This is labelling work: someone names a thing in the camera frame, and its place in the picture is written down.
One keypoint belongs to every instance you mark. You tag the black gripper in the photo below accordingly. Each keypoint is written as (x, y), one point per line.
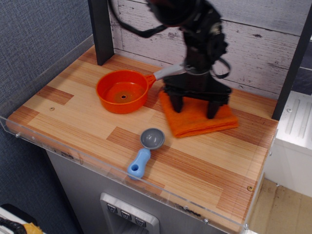
(202, 87)

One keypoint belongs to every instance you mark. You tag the orange cloth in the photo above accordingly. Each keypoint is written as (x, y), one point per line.
(192, 120)

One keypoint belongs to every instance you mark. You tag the blue grey toy spoon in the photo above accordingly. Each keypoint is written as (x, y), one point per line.
(151, 139)

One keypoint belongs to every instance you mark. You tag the orange toy pot grey handle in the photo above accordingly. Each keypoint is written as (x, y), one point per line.
(125, 91)

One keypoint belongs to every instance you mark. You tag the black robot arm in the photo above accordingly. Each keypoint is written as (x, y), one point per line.
(202, 30)

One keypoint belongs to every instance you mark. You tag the white ridged appliance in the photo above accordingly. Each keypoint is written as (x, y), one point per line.
(289, 163)

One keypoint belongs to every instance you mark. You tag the clear acrylic table guard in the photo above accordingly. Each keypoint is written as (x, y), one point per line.
(210, 178)

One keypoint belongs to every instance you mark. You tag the silver button control panel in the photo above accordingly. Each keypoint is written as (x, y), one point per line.
(124, 218)

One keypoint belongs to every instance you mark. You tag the grey cabinet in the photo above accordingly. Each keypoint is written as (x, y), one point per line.
(182, 203)

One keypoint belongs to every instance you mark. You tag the yellow tape piece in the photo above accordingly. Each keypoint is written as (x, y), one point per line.
(31, 228)

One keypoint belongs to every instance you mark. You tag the black left frame post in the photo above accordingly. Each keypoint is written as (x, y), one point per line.
(101, 27)

